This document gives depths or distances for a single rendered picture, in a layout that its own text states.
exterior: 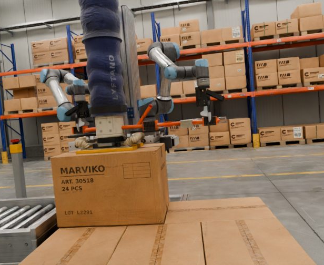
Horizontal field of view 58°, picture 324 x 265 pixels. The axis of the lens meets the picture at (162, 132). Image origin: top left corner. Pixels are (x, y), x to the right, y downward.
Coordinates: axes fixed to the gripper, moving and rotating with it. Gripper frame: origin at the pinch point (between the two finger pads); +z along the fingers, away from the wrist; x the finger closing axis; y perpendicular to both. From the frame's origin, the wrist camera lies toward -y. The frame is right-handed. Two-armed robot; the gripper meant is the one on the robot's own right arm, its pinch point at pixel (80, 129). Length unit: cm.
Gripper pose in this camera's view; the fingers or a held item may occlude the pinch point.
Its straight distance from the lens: 215.3
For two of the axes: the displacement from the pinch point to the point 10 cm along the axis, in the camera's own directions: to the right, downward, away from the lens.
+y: 9.9, -0.8, -1.3
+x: 1.2, -0.6, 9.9
